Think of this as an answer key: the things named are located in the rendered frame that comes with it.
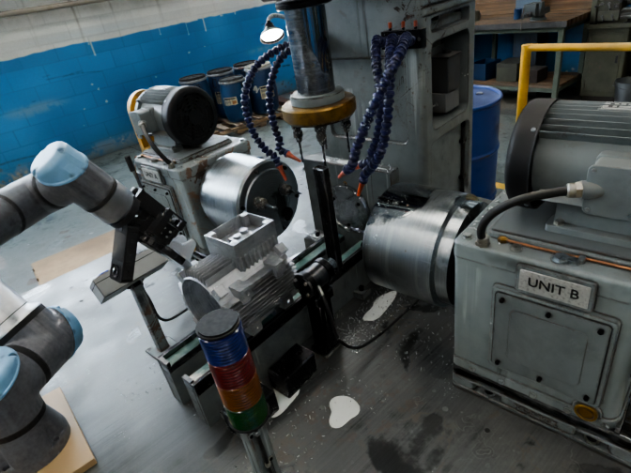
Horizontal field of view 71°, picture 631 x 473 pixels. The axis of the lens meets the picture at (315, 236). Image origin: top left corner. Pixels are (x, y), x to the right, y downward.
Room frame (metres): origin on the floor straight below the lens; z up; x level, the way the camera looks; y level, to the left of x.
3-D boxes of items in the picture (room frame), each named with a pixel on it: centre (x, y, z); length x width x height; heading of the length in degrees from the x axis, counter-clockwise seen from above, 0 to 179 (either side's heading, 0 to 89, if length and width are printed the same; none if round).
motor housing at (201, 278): (0.84, 0.19, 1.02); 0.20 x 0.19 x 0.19; 135
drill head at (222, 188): (1.31, 0.21, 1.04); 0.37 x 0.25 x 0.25; 44
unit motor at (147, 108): (1.49, 0.43, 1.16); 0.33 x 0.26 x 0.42; 44
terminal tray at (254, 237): (0.87, 0.16, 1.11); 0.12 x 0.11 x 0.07; 135
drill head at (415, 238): (0.82, -0.26, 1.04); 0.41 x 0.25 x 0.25; 44
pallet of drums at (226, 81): (6.20, 0.77, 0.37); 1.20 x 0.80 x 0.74; 122
